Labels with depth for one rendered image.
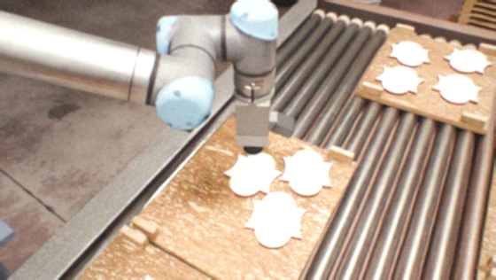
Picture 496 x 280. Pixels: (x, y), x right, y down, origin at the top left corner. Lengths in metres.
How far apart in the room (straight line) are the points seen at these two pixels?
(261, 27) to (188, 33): 0.11
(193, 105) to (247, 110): 0.21
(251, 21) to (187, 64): 0.13
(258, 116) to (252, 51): 0.13
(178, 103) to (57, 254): 0.48
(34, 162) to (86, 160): 0.29
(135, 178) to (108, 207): 0.09
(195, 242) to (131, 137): 1.68
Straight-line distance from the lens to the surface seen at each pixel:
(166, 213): 0.85
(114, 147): 2.39
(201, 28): 0.63
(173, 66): 0.53
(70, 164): 2.39
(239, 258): 0.77
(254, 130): 0.73
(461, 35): 1.57
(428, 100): 1.20
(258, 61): 0.64
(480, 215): 0.98
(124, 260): 0.81
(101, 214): 0.91
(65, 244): 0.89
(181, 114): 0.52
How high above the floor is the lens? 1.62
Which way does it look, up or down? 45 degrees down
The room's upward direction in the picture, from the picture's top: straight up
